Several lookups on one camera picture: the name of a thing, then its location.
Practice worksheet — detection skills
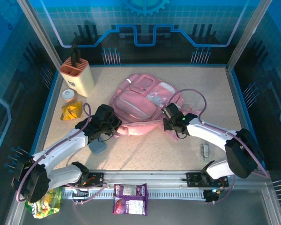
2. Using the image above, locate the pink student backpack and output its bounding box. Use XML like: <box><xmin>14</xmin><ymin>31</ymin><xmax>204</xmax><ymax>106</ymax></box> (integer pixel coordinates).
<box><xmin>108</xmin><ymin>73</ymin><xmax>200</xmax><ymax>143</ymax></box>

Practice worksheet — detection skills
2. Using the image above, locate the grey pencil case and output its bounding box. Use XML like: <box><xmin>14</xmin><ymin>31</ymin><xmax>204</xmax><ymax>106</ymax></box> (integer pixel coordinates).
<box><xmin>88</xmin><ymin>140</ymin><xmax>107</xmax><ymax>155</ymax></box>

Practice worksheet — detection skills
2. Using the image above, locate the small white silver item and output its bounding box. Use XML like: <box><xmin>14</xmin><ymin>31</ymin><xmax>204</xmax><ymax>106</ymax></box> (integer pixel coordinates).
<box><xmin>200</xmin><ymin>142</ymin><xmax>209</xmax><ymax>161</ymax></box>

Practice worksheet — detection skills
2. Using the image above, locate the yellow snack bag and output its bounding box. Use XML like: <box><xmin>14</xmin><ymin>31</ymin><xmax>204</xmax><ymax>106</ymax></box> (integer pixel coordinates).
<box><xmin>60</xmin><ymin>101</ymin><xmax>83</xmax><ymax>121</ymax></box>

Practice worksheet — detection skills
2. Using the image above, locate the green snack bag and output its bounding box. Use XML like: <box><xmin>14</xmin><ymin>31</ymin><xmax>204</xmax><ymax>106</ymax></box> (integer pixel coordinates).
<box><xmin>25</xmin><ymin>186</ymin><xmax>63</xmax><ymax>219</ymax></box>

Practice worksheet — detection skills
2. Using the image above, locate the small can white lid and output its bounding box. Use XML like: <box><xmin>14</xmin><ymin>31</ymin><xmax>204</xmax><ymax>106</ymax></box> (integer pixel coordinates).
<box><xmin>61</xmin><ymin>89</ymin><xmax>78</xmax><ymax>104</ymax></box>

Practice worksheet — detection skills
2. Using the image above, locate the beige knife block orange top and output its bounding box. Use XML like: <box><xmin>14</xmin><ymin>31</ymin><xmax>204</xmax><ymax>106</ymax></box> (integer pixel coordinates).
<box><xmin>59</xmin><ymin>58</ymin><xmax>96</xmax><ymax>98</ymax></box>

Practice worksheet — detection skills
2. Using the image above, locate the aluminium front beam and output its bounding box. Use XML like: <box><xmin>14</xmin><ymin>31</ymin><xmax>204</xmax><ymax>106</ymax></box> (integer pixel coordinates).
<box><xmin>21</xmin><ymin>170</ymin><xmax>271</xmax><ymax>188</ymax></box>

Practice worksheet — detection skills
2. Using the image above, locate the purple snack packet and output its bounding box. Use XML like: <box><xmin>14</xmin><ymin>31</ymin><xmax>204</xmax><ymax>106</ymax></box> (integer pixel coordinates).
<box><xmin>112</xmin><ymin>183</ymin><xmax>148</xmax><ymax>216</ymax></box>

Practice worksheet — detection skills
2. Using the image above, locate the small black controller box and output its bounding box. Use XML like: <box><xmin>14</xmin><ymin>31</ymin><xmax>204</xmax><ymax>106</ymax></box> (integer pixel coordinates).
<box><xmin>204</xmin><ymin>187</ymin><xmax>222</xmax><ymax>203</ymax></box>

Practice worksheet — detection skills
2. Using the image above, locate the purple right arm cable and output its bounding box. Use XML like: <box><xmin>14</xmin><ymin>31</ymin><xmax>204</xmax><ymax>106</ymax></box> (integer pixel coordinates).
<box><xmin>170</xmin><ymin>88</ymin><xmax>270</xmax><ymax>204</ymax></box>

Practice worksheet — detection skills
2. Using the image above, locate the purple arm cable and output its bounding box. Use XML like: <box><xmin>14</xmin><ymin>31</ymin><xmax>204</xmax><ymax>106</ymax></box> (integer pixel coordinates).
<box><xmin>170</xmin><ymin>88</ymin><xmax>270</xmax><ymax>204</ymax></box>
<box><xmin>15</xmin><ymin>104</ymin><xmax>108</xmax><ymax>206</ymax></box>

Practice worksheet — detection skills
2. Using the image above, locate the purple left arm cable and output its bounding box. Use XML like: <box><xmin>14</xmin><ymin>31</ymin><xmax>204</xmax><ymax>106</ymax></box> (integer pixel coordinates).
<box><xmin>15</xmin><ymin>104</ymin><xmax>108</xmax><ymax>206</ymax></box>

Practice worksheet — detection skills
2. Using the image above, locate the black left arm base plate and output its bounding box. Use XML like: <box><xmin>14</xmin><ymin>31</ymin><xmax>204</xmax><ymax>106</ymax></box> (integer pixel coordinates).
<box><xmin>61</xmin><ymin>172</ymin><xmax>104</xmax><ymax>188</ymax></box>

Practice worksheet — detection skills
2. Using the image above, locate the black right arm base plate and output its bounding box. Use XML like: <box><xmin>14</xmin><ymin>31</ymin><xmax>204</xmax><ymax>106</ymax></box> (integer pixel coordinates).
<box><xmin>186</xmin><ymin>172</ymin><xmax>229</xmax><ymax>188</ymax></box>

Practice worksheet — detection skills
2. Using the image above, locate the slotted grey cable duct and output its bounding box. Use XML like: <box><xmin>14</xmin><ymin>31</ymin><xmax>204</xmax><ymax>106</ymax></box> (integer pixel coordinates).
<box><xmin>62</xmin><ymin>187</ymin><xmax>207</xmax><ymax>200</ymax></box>

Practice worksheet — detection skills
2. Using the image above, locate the black knife handle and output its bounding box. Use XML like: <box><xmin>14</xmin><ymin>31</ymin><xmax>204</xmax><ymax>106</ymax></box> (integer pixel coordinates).
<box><xmin>70</xmin><ymin>44</ymin><xmax>82</xmax><ymax>68</ymax></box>

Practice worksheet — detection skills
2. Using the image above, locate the aluminium frame post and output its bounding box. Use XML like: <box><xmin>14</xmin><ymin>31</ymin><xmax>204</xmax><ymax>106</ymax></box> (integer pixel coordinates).
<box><xmin>226</xmin><ymin>0</ymin><xmax>274</xmax><ymax>72</ymax></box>
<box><xmin>16</xmin><ymin>0</ymin><xmax>63</xmax><ymax>68</ymax></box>

